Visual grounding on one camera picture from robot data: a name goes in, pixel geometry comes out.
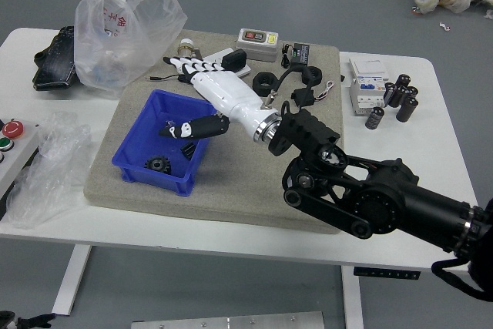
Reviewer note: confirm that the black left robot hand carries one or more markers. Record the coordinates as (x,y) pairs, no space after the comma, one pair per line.
(19,323)

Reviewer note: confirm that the grey-brown felt mat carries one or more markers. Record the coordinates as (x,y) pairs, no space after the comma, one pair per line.
(231,198)

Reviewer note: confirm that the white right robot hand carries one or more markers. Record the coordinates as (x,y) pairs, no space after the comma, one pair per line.
(227,90)

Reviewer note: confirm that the grey switch box, coloured buttons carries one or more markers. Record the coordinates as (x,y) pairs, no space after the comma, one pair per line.
(257,49)

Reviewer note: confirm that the green push button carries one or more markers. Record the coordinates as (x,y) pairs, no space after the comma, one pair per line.
(4,142)

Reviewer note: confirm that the small black nut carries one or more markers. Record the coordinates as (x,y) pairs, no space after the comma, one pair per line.
(316,74)

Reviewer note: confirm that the black toothed gear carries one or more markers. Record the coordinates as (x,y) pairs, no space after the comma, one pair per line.
(157,164)

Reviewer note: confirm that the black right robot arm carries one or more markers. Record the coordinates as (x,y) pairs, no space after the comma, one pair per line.
(385,205)

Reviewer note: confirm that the small black ribbed part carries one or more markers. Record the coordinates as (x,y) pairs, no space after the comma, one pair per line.
(188,150)

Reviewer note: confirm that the black power adapter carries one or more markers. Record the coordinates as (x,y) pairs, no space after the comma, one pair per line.
(233,59)

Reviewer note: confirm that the red emergency stop button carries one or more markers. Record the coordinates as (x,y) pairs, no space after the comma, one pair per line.
(13,128)

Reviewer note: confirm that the black cylindrical capacitor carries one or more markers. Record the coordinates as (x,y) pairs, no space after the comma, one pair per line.
(403,79)
(413,92)
(407,110)
(389,96)
(374,118)
(400,96)

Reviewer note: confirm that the white table leg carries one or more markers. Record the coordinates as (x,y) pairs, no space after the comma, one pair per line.
(71,279)
(352,298)

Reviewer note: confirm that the small white paper scrap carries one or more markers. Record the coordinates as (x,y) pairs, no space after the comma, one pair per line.
(445,26)

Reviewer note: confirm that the white wall socket plate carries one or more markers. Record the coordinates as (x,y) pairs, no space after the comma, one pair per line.
(213,58)

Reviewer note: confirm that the small metal screw piece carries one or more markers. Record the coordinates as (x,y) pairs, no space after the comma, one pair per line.
(170,125)

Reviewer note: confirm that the black table control panel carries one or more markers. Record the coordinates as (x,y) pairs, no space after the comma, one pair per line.
(387,273)

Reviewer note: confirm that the white circuit breaker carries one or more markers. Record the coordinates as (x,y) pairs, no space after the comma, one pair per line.
(364,90)

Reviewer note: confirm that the black printed electronic module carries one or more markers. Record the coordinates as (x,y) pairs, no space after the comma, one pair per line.
(299,55)

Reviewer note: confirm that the blue plastic bin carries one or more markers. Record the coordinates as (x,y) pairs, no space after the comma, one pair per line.
(133,152)

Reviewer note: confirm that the translucent bag with red print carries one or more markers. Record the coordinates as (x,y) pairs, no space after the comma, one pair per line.
(111,55)

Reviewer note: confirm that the big black nut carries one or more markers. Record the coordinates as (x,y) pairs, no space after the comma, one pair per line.
(259,86)

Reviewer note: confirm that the grey control button box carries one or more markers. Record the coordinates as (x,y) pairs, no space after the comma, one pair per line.
(17,163)

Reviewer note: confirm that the brass valve with white fittings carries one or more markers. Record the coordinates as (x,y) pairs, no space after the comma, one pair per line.
(186,49)

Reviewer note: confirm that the black textured case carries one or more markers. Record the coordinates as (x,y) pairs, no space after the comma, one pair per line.
(54,67)

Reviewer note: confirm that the crumpled clear plastic bag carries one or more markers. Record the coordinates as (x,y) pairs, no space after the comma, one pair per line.
(50,167)

